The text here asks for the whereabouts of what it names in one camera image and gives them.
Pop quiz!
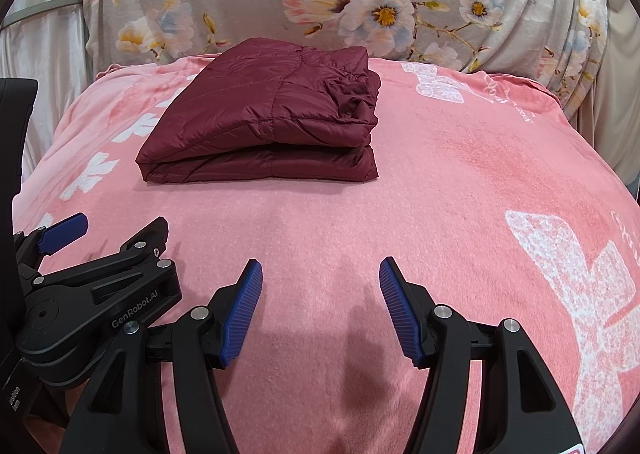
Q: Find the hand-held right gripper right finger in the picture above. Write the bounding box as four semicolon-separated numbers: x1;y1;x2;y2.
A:
378;256;583;454

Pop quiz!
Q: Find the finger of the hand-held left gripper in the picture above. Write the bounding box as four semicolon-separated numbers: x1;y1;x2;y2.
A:
35;216;183;335
14;212;90;281

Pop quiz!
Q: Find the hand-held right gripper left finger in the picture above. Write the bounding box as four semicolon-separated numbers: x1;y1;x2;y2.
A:
59;259;264;454

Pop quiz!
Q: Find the maroon puffer jacket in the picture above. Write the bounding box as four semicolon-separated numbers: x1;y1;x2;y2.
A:
135;37;382;183

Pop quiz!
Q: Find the pink printed blanket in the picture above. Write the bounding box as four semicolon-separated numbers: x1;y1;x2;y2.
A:
10;56;640;454

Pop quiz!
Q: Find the white satin curtain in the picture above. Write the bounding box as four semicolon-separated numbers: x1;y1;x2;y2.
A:
0;0;97;175

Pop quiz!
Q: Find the cream cloth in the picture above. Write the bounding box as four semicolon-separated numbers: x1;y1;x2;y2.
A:
575;0;640;185

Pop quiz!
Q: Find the grey strap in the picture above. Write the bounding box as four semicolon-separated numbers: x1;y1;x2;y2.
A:
0;0;83;29

